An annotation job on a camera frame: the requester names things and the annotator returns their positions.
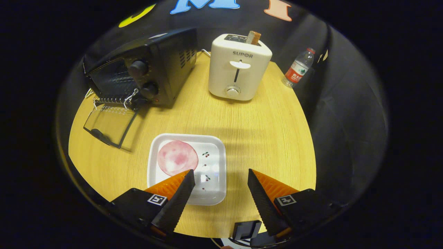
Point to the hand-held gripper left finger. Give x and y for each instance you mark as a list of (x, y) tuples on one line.
[(178, 204)]

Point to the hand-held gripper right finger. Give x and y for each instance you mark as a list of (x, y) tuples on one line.
[(263, 204)]

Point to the pink ham slice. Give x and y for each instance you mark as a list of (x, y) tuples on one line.
[(176, 157)]

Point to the white square plate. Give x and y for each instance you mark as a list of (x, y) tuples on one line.
[(214, 166)]

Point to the black toaster oven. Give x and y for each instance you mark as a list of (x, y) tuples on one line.
[(169, 69)]

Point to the white pop-up toaster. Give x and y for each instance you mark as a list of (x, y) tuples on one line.
[(249, 79)]

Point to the clear water bottle red label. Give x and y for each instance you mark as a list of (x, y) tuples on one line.
[(297, 69)]

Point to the brown bread slice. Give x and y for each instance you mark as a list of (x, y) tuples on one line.
[(253, 37)]

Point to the black table edge bracket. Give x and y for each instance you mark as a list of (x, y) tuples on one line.
[(246, 230)]

